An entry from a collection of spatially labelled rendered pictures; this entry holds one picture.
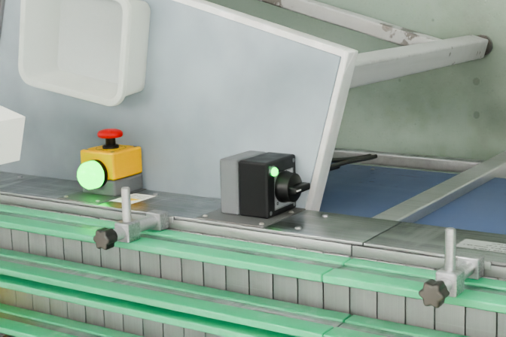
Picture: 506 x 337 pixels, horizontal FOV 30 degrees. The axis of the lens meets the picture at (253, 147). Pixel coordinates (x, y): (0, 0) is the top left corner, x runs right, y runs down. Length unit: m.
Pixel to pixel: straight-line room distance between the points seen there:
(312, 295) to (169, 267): 0.23
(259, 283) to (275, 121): 0.24
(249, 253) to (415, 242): 0.21
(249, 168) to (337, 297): 0.22
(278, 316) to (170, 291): 0.19
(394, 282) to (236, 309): 0.24
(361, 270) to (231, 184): 0.27
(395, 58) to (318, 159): 0.29
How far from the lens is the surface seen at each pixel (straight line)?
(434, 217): 1.41
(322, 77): 1.32
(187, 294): 1.31
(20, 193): 1.55
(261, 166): 1.29
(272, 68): 1.36
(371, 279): 1.11
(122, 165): 1.49
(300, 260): 1.19
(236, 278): 1.30
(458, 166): 1.80
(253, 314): 1.22
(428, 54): 1.69
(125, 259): 1.42
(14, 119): 1.24
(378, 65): 1.51
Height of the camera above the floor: 1.90
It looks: 56 degrees down
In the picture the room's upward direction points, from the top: 106 degrees counter-clockwise
